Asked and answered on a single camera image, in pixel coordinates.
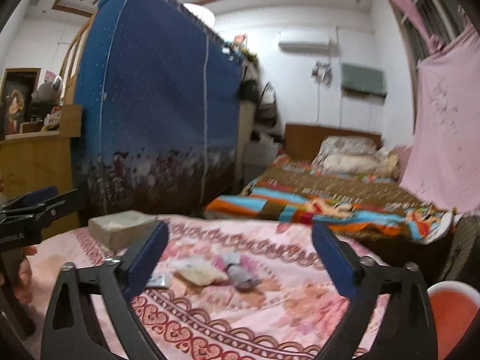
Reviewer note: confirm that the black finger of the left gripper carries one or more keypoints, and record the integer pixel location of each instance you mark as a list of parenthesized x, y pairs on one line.
[(33, 212)]

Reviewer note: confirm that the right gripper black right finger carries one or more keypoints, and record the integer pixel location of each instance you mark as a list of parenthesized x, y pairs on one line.
[(407, 329)]

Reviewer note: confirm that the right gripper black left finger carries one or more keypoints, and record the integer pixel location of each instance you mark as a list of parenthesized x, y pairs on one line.
[(72, 330)]

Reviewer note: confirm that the small white wrapper trash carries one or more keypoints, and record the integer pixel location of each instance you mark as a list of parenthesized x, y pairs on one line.
[(159, 281)]

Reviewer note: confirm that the cream paper trash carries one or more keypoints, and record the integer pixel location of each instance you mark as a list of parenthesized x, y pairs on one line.
[(200, 272)]

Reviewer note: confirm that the grey sock trash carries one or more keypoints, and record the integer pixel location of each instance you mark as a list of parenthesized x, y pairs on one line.
[(238, 275)]

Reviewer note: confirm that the person's left hand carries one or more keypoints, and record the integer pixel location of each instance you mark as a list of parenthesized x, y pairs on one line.
[(21, 285)]

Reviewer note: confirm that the wooden desk cabinet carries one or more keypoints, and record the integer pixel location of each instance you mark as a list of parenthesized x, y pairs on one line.
[(37, 160)]

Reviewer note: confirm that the grey tissue box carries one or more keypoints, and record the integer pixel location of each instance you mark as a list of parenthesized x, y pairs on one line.
[(118, 231)]

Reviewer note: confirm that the red bin with white rim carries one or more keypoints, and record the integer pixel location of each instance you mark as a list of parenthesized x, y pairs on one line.
[(454, 305)]

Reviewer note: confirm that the grey knitted chair cover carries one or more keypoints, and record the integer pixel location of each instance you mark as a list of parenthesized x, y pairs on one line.
[(463, 259)]

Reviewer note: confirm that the grey plush toy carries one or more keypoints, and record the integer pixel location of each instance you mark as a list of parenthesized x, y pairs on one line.
[(49, 92)]

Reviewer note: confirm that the pink floral bed blanket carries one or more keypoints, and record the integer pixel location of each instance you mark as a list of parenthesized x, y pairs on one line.
[(290, 315)]

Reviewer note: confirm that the framed cartoon picture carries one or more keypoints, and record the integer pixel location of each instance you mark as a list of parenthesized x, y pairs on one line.
[(17, 88)]

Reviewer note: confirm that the blue fabric wardrobe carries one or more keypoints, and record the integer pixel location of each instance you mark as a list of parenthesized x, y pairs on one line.
[(159, 92)]

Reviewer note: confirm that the pink sheet over window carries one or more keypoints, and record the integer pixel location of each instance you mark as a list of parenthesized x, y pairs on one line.
[(443, 167)]

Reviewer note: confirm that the colourful striped bed blanket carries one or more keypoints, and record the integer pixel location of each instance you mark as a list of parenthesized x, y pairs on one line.
[(365, 207)]

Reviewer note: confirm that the white drawer nightstand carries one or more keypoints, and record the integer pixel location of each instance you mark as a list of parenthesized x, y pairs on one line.
[(258, 156)]

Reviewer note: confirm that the floral pillow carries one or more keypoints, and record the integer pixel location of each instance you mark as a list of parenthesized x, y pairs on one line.
[(347, 145)]

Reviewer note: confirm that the wooden bed headboard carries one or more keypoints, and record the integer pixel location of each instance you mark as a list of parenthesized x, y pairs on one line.
[(303, 141)]

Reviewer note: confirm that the grey hanging handbag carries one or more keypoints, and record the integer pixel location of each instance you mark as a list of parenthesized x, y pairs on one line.
[(267, 109)]

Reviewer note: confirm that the black hanging bag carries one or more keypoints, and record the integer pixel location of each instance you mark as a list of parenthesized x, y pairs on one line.
[(248, 89)]

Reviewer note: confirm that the pink tied curtain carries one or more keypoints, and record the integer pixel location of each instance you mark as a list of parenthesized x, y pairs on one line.
[(433, 42)]

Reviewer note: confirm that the green covered wall box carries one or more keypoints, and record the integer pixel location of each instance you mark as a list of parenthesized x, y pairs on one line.
[(362, 79)]

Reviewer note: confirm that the wall socket with plugs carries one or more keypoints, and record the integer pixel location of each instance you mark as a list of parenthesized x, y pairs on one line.
[(322, 73)]

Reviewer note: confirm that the white wall air conditioner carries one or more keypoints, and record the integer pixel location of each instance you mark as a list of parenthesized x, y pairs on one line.
[(304, 47)]

